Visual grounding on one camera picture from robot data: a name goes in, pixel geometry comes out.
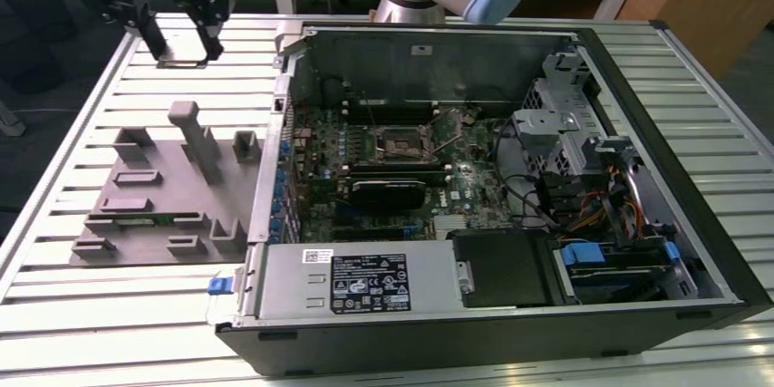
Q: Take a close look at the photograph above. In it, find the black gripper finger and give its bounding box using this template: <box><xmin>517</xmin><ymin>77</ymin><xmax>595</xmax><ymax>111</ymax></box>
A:
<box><xmin>41</xmin><ymin>0</ymin><xmax>169</xmax><ymax>65</ymax></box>
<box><xmin>173</xmin><ymin>0</ymin><xmax>239</xmax><ymax>63</ymax></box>

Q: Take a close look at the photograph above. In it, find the CPU with silver top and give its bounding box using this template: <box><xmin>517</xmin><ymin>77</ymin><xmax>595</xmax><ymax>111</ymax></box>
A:
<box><xmin>156</xmin><ymin>57</ymin><xmax>212</xmax><ymax>69</ymax></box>

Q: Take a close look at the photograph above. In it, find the metal locking lever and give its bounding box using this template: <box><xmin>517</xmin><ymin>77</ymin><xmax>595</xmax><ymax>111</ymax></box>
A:
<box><xmin>359</xmin><ymin>90</ymin><xmax>380</xmax><ymax>131</ymax></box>

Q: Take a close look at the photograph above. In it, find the CPU socket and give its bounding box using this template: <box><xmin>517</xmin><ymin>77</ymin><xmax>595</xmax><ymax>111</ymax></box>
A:
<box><xmin>372</xmin><ymin>124</ymin><xmax>441</xmax><ymax>164</ymax></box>

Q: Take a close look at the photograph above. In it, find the dark chair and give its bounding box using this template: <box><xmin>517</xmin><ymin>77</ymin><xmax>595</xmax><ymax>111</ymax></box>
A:
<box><xmin>0</xmin><ymin>0</ymin><xmax>80</xmax><ymax>93</ymax></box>

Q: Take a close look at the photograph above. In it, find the white furniture leg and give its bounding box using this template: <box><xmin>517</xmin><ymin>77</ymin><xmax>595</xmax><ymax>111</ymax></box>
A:
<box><xmin>0</xmin><ymin>101</ymin><xmax>29</xmax><ymax>137</ymax></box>

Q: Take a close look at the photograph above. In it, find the grey parts rack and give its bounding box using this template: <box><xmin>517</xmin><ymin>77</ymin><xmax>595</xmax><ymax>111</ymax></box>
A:
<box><xmin>69</xmin><ymin>100</ymin><xmax>267</xmax><ymax>266</ymax></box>

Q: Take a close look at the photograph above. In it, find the green RAM stick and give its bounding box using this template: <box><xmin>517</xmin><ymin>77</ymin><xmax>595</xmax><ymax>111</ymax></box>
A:
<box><xmin>113</xmin><ymin>217</ymin><xmax>180</xmax><ymax>227</ymax></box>

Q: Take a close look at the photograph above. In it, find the black graphics card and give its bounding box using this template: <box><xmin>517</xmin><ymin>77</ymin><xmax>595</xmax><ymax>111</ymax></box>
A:
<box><xmin>348</xmin><ymin>178</ymin><xmax>429</xmax><ymax>213</ymax></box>

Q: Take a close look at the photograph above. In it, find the black expansion slot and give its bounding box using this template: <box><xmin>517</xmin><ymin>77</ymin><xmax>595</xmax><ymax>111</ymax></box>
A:
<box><xmin>331</xmin><ymin>227</ymin><xmax>405</xmax><ymax>242</ymax></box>

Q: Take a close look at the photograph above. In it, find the green motherboard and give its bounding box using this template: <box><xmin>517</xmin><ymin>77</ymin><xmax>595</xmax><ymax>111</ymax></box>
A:
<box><xmin>289</xmin><ymin>99</ymin><xmax>523</xmax><ymax>244</ymax></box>

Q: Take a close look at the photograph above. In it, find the blue case latch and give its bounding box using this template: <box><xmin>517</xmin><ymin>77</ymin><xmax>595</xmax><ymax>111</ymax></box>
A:
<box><xmin>206</xmin><ymin>274</ymin><xmax>234</xmax><ymax>296</ymax></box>

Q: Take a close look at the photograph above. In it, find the silver power supply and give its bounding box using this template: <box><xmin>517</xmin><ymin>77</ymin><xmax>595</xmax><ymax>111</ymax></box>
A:
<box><xmin>252</xmin><ymin>241</ymin><xmax>464</xmax><ymax>321</ymax></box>

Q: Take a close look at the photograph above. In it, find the metal drive cage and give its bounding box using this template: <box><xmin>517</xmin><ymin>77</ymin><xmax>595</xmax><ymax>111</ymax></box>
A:
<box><xmin>509</xmin><ymin>53</ymin><xmax>609</xmax><ymax>175</ymax></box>

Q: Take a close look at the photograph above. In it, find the silver chipset heatsink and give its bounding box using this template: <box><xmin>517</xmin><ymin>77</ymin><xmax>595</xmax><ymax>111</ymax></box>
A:
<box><xmin>432</xmin><ymin>216</ymin><xmax>473</xmax><ymax>233</ymax></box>

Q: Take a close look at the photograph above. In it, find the black plastic cover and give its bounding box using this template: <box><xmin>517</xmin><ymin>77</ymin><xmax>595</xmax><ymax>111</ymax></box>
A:
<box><xmin>449</xmin><ymin>228</ymin><xmax>567</xmax><ymax>310</ymax></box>

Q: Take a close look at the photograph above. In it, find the blue disk carrier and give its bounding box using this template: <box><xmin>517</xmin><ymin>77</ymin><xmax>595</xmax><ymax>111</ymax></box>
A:
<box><xmin>559</xmin><ymin>244</ymin><xmax>609</xmax><ymax>266</ymax></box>

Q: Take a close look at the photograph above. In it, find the black open PC case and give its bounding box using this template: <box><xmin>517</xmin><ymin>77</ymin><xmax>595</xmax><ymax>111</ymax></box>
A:
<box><xmin>212</xmin><ymin>19</ymin><xmax>774</xmax><ymax>378</ymax></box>

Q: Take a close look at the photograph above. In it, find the wooden cabinet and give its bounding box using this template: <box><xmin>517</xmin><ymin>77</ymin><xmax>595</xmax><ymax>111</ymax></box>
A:
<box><xmin>615</xmin><ymin>0</ymin><xmax>774</xmax><ymax>80</ymax></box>

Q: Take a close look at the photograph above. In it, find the black cable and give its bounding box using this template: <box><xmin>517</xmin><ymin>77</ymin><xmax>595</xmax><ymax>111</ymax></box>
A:
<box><xmin>492</xmin><ymin>121</ymin><xmax>561</xmax><ymax>229</ymax></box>

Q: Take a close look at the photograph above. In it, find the orange yellow wire bundle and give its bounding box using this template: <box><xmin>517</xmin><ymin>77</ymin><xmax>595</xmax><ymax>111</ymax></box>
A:
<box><xmin>576</xmin><ymin>168</ymin><xmax>643</xmax><ymax>243</ymax></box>

